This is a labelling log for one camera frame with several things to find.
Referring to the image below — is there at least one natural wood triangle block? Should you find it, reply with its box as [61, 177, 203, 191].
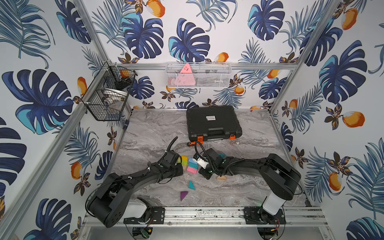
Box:
[217, 176, 227, 181]

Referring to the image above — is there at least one teal rectangular block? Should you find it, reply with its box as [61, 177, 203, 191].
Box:
[188, 162, 199, 170]

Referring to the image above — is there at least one pink square block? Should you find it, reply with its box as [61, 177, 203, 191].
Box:
[187, 167, 198, 175]

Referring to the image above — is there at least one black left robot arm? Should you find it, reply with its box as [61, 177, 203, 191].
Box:
[85, 151, 183, 228]

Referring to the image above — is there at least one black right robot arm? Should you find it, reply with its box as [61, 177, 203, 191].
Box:
[194, 148, 301, 216]

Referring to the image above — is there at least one teal small triangle block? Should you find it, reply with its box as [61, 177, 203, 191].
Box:
[188, 181, 196, 190]

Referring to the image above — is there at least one purple triangle block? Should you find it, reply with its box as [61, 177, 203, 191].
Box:
[180, 191, 189, 201]

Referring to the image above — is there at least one black plastic tool case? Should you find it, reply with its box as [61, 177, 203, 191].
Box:
[186, 106, 243, 142]

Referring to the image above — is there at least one pink triangle card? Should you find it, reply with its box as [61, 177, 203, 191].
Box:
[175, 63, 196, 87]

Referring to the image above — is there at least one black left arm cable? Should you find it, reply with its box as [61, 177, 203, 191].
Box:
[164, 136, 179, 154]

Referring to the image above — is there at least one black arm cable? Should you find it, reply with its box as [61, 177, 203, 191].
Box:
[193, 140, 214, 164]
[164, 136, 179, 154]

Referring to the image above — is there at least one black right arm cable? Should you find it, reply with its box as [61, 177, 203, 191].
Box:
[193, 140, 214, 164]

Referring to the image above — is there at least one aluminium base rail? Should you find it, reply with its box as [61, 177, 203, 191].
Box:
[83, 205, 328, 228]

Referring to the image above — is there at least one black corner bracket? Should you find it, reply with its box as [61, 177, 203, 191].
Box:
[123, 120, 130, 130]

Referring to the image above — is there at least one black wire basket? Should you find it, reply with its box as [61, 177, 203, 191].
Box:
[81, 62, 138, 122]

